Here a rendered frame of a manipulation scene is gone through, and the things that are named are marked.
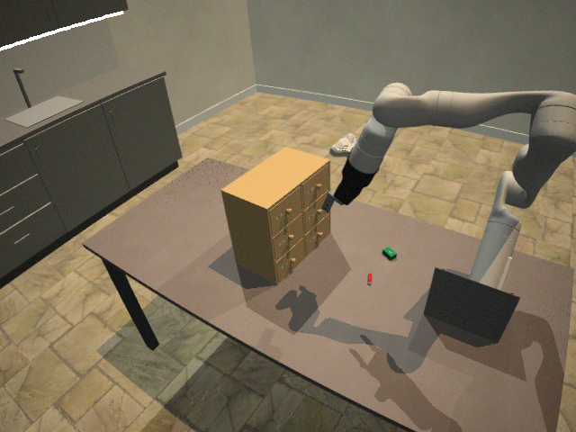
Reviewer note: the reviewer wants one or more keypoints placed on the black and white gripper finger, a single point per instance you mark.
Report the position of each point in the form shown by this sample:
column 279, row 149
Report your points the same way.
column 329, row 202

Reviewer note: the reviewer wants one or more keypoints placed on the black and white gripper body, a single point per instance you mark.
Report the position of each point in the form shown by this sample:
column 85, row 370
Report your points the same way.
column 358, row 171

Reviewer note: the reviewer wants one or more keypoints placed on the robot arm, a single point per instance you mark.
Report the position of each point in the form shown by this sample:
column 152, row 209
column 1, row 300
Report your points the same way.
column 552, row 139

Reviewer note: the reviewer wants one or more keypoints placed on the wooden drawer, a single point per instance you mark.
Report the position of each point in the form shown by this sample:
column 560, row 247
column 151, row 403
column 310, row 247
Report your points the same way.
column 287, row 236
column 315, row 235
column 285, row 210
column 290, row 259
column 315, row 185
column 313, row 212

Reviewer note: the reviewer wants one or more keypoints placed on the small brown wooden chest of drawers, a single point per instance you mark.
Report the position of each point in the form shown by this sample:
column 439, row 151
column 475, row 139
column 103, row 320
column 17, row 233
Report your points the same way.
column 247, row 201

